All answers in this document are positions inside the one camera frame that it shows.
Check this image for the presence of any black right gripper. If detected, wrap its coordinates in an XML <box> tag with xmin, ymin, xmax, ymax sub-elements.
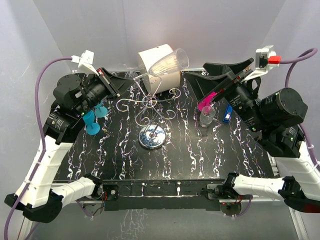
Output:
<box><xmin>183</xmin><ymin>58</ymin><xmax>267</xmax><ymax>132</ymax></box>

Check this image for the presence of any pink wine glass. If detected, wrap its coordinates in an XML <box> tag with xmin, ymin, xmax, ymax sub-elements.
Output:
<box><xmin>197</xmin><ymin>92</ymin><xmax>217</xmax><ymax>112</ymax></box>

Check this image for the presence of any blue wine glass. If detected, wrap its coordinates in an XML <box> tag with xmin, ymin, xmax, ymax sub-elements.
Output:
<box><xmin>94</xmin><ymin>102</ymin><xmax>108</xmax><ymax>118</ymax></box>
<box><xmin>82</xmin><ymin>110</ymin><xmax>101</xmax><ymax>136</ymax></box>

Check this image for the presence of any clear fluted champagne glass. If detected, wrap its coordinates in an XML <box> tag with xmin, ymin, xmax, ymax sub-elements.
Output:
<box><xmin>133</xmin><ymin>48</ymin><xmax>190</xmax><ymax>80</ymax></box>

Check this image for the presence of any clear ribbed tumbler glass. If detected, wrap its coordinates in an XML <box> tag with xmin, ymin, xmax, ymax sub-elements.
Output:
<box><xmin>199</xmin><ymin>105</ymin><xmax>216</xmax><ymax>128</ymax></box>

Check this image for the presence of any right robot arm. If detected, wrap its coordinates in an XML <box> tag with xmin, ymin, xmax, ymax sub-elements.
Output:
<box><xmin>185</xmin><ymin>58</ymin><xmax>320</xmax><ymax>213</ymax></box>

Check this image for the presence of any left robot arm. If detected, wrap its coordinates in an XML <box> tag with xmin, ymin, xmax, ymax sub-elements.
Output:
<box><xmin>4</xmin><ymin>67</ymin><xmax>134</xmax><ymax>223</ymax></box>

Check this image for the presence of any chrome wine glass rack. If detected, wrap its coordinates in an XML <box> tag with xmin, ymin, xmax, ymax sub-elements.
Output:
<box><xmin>116</xmin><ymin>87</ymin><xmax>181</xmax><ymax>151</ymax></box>

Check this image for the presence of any small blue object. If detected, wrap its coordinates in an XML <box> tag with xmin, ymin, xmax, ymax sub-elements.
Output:
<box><xmin>222</xmin><ymin>103</ymin><xmax>233</xmax><ymax>124</ymax></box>

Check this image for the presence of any white round box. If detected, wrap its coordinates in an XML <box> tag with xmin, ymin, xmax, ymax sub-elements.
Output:
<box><xmin>136</xmin><ymin>44</ymin><xmax>181</xmax><ymax>94</ymax></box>

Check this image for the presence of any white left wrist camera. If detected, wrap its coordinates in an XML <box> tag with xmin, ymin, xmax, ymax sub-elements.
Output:
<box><xmin>71</xmin><ymin>50</ymin><xmax>98</xmax><ymax>75</ymax></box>

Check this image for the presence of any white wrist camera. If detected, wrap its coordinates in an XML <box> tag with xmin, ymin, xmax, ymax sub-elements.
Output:
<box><xmin>71</xmin><ymin>50</ymin><xmax>98</xmax><ymax>75</ymax></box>
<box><xmin>244</xmin><ymin>45</ymin><xmax>282</xmax><ymax>81</ymax></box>

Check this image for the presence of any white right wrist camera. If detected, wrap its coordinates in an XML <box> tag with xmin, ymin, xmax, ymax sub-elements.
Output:
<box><xmin>244</xmin><ymin>45</ymin><xmax>282</xmax><ymax>81</ymax></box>

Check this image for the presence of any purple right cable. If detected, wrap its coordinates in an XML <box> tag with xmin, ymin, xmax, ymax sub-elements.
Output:
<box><xmin>224</xmin><ymin>48</ymin><xmax>320</xmax><ymax>218</ymax></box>

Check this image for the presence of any purple cable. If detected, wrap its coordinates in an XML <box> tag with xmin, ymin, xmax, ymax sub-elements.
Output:
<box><xmin>224</xmin><ymin>48</ymin><xmax>320</xmax><ymax>218</ymax></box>
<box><xmin>3</xmin><ymin>56</ymin><xmax>106</xmax><ymax>240</ymax></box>

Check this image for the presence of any aluminium table frame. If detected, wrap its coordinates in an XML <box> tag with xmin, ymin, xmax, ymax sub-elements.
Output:
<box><xmin>17</xmin><ymin>66</ymin><xmax>320</xmax><ymax>240</ymax></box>

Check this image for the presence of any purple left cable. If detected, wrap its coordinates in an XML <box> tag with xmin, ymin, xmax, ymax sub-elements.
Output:
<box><xmin>3</xmin><ymin>56</ymin><xmax>106</xmax><ymax>240</ymax></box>

